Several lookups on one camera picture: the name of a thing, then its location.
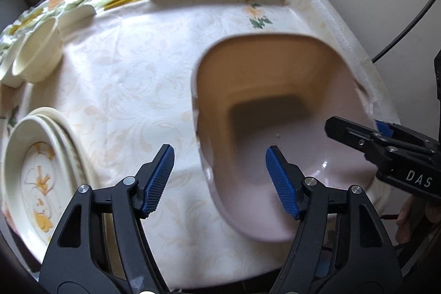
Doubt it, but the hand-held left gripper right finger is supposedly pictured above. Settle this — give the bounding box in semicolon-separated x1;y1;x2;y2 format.
265;147;404;294

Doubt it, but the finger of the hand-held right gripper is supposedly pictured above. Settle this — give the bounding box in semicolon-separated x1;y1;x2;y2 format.
375;120;441;157
326;116;383;162

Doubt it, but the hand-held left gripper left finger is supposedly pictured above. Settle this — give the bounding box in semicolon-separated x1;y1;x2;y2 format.
39;143;176;294

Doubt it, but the pink square bowl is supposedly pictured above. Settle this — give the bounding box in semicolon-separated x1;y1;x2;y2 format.
190;33;393;243

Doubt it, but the plain white plate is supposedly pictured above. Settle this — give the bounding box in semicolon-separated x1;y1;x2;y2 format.
29;107;91;189

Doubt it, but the cream round bowl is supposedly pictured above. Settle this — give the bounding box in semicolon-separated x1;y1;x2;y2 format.
0;32;25;88
12;17;64;84

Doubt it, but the floral cream tablecloth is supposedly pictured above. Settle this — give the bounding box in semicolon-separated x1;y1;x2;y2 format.
0;0;402;281

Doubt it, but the person's right hand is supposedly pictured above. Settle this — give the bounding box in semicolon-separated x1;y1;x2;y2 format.
396;196;431;244

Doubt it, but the duck printed plate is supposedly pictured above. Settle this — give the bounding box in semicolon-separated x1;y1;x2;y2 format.
0;115;78;248

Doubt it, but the black cable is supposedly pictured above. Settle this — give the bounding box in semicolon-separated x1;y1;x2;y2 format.
371;0;441;63

